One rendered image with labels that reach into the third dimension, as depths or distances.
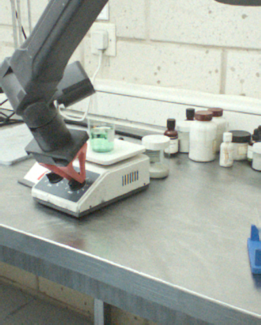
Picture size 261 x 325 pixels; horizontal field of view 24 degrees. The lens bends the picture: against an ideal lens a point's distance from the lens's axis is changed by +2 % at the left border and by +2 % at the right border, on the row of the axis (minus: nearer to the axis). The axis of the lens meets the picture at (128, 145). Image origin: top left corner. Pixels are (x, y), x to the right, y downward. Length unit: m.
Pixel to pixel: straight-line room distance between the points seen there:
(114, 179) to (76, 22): 0.41
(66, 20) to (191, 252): 0.41
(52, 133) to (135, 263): 0.25
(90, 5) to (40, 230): 0.43
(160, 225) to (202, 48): 0.62
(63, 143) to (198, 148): 0.43
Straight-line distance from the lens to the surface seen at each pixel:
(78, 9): 0.78
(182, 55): 1.57
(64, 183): 1.12
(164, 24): 1.59
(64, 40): 0.82
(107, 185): 1.11
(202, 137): 1.35
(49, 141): 1.01
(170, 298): 0.90
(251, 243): 0.99
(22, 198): 1.19
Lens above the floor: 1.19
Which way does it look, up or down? 17 degrees down
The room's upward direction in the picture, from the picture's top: straight up
